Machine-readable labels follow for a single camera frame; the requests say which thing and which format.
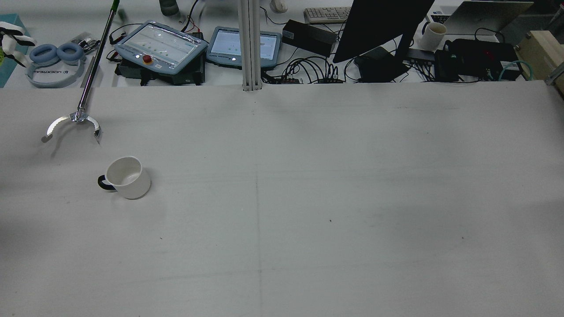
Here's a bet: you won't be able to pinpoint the black power brick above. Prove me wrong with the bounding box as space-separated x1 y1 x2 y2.
282 19 338 58

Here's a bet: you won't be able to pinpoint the blue grey teach pendant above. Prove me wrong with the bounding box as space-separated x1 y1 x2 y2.
206 26 282 70

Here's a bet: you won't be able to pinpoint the black monitor stand base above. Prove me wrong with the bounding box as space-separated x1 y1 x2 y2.
353 46 411 83

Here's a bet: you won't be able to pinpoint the white keyboard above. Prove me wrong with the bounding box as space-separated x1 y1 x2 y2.
304 6 353 24

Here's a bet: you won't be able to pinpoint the teach pendant under plastic film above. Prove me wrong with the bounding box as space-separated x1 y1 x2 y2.
113 20 209 75

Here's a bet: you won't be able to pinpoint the black monitor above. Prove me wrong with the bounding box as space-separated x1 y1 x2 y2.
332 0 435 64

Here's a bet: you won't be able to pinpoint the grey usb hub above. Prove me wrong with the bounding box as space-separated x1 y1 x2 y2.
406 48 437 63

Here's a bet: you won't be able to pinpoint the plain white mug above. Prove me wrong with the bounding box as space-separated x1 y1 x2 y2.
418 22 448 52

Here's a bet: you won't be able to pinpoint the black electronics box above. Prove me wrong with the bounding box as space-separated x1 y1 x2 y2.
434 38 523 83

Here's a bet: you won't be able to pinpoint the silver laptop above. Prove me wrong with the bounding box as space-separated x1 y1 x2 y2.
429 0 534 36

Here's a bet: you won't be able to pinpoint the light blue headphones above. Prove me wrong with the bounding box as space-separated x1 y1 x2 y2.
25 42 87 89

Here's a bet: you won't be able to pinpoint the wooden crate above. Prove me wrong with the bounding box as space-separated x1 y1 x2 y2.
515 30 564 96

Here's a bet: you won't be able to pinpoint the teal box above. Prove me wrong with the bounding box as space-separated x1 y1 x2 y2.
0 13 32 88

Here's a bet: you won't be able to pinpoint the black cable bundle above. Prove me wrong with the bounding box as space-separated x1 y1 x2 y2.
263 55 340 85

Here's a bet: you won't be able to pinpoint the aluminium profile post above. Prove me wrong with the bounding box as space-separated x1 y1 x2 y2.
237 0 264 92

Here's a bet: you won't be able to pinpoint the white cup with black handle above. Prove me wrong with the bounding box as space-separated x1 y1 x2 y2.
97 156 152 200

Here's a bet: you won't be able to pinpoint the red and black wires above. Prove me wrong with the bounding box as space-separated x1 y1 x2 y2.
106 23 144 62

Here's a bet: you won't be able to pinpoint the metal reacher grabber green handle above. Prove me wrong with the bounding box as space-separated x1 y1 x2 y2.
41 0 121 145

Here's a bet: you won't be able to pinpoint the teal cable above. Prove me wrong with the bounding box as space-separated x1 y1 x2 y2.
499 60 534 82

